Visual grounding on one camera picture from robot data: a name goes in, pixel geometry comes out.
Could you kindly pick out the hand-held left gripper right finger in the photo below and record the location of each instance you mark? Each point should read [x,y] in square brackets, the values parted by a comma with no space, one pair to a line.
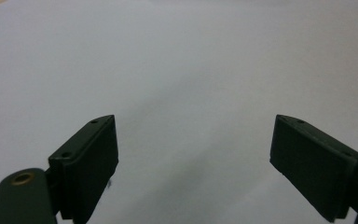
[313,168]

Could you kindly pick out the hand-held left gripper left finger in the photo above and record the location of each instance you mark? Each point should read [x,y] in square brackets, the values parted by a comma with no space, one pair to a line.
[87,168]

